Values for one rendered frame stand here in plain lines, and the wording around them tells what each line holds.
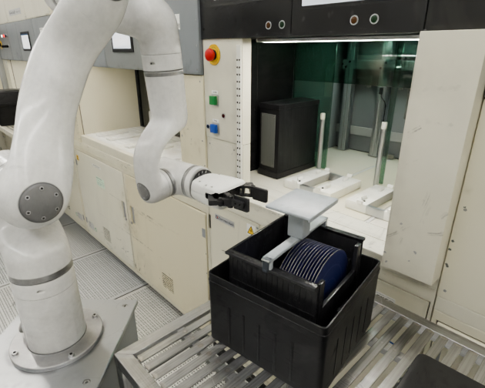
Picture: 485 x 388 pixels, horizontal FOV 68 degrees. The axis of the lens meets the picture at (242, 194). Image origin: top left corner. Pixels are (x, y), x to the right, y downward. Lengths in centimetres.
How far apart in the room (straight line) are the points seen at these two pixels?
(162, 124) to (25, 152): 31
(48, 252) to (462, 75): 85
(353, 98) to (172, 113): 130
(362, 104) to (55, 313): 163
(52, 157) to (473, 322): 94
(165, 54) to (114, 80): 182
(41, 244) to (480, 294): 92
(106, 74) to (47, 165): 196
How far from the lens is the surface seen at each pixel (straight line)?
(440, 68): 82
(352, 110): 201
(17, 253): 81
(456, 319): 103
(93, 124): 262
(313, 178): 144
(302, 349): 72
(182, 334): 90
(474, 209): 90
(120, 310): 100
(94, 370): 87
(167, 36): 86
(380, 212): 122
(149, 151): 86
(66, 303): 86
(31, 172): 70
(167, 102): 87
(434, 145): 84
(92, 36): 75
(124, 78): 269
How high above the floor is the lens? 137
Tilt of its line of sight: 22 degrees down
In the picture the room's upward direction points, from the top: straight up
